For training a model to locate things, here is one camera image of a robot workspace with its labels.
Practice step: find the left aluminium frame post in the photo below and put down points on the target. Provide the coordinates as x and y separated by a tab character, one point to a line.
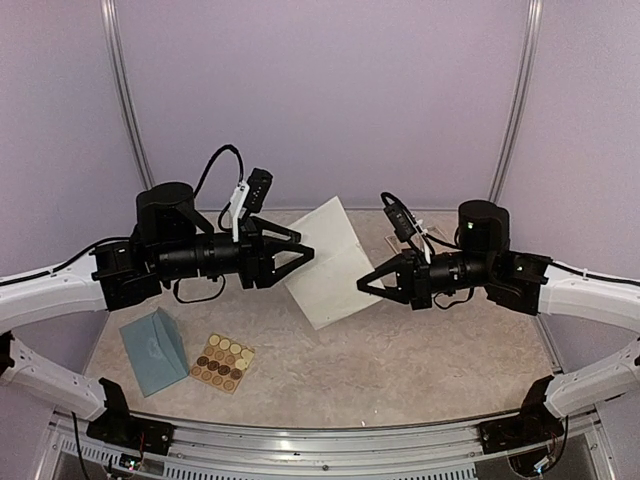
115	48

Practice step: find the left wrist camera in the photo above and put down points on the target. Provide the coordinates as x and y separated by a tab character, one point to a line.
247	199

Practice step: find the right aluminium frame post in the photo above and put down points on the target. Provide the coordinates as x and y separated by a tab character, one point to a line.
519	98

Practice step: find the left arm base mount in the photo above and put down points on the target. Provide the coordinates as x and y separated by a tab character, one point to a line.
116	425

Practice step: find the beige lined letter paper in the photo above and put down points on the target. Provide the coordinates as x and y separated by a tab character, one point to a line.
325	288

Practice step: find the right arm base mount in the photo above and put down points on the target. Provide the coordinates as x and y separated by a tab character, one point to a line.
533	423

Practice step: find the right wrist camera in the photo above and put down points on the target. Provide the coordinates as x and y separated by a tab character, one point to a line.
407	228

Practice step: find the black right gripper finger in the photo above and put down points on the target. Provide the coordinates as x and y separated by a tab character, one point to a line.
400	267
395	294

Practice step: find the teal blue envelope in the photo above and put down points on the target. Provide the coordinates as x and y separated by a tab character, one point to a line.
155	351

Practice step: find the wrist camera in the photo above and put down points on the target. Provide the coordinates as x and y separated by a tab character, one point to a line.
407	228
247	199

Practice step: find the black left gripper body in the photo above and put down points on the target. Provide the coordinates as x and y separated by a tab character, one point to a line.
185	261

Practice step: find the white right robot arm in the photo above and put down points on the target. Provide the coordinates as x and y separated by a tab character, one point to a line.
526	283

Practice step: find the round sticker seal sheet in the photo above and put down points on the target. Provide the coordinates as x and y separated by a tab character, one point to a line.
223	363

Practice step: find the aluminium front rail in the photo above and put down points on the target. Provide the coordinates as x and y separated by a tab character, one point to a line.
209	450

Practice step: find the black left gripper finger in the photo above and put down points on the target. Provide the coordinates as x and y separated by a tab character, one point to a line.
285	258
288	234

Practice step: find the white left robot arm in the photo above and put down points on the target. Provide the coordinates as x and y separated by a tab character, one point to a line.
171	241

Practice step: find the aluminium frame post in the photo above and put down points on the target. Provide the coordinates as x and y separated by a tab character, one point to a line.
519	98
115	48

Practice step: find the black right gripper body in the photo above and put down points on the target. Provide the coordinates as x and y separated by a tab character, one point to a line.
477	271

